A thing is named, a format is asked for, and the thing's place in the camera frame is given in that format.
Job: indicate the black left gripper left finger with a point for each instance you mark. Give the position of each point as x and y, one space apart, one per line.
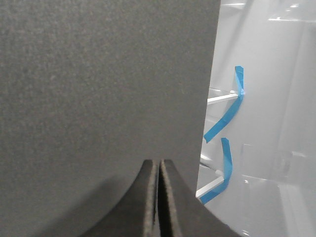
134 214

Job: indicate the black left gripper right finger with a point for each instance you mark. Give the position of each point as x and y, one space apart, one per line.
180 213

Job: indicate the dark grey fridge door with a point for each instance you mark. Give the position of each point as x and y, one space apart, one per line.
89 89

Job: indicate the lower glass fridge shelf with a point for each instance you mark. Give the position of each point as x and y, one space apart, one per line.
208 179

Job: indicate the glass fridge shelf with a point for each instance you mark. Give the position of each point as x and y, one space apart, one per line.
218 96
208 179

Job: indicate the right white fridge door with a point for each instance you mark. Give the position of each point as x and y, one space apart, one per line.
275 42

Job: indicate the clear door bin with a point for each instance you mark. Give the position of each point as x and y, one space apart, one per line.
278 193

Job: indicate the upper glass fridge shelf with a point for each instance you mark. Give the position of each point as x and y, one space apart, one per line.
218 96

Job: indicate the middle blue tape strip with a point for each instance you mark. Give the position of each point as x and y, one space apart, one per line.
228 168

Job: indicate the blue tape strip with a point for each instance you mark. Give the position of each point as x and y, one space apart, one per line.
228 168
233 109

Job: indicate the upper blue tape strip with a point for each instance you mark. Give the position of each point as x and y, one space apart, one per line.
233 109

